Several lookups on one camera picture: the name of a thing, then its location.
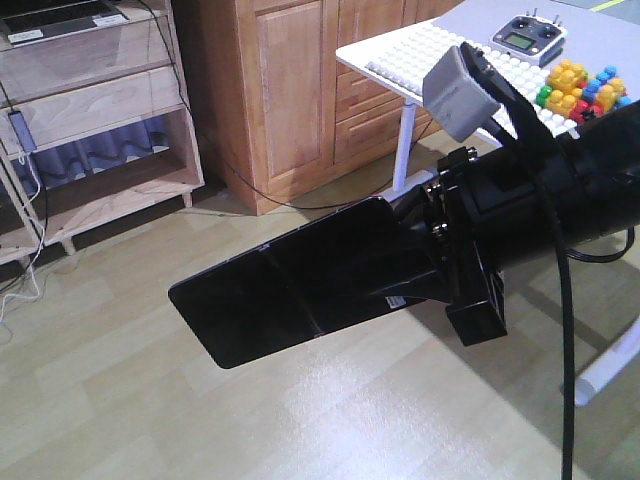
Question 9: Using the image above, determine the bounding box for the white studded baseplate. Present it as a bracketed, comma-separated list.
[366, 22, 577, 141]

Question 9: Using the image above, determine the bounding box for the wooden cabinet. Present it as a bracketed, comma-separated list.
[173, 1, 453, 215]

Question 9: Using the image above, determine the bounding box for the grey usb hub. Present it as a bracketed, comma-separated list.
[8, 110, 37, 153]

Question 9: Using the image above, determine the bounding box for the wooden shelf unit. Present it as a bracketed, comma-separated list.
[1, 1, 204, 263]

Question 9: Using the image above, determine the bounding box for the black foldable smartphone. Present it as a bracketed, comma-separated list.
[168, 198, 421, 369]

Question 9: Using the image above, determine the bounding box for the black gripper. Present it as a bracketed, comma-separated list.
[349, 148, 579, 346]

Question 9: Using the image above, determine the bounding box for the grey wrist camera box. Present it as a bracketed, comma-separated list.
[422, 46, 500, 142]

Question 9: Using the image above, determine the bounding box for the colourful toy bricks pile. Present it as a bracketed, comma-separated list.
[534, 59, 632, 124]

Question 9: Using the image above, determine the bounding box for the grey remote controller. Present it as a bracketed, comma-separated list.
[489, 9, 568, 67]

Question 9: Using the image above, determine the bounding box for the white laptop cable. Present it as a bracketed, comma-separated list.
[0, 149, 44, 346]

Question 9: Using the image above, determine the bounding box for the white table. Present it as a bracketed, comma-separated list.
[335, 0, 640, 409]

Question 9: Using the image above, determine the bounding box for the grey laptop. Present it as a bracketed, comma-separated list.
[1, 0, 129, 45]

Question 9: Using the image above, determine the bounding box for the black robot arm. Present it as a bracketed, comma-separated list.
[350, 104, 639, 345]

